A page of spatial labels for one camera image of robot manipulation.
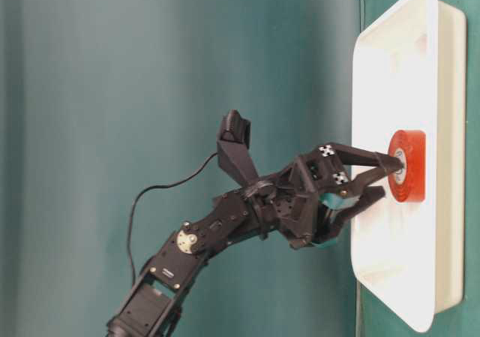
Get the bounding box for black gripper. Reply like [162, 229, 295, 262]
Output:
[243, 142, 404, 249]

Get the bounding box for red tape roll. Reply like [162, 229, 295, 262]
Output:
[388, 130, 426, 203]

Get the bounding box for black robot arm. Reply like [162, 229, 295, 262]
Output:
[107, 140, 403, 336]

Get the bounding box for white plastic tray case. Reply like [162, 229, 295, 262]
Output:
[351, 0, 467, 332]

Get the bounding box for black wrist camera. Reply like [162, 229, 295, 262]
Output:
[217, 110, 258, 187]

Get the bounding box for black camera cable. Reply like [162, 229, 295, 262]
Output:
[128, 152, 221, 282]

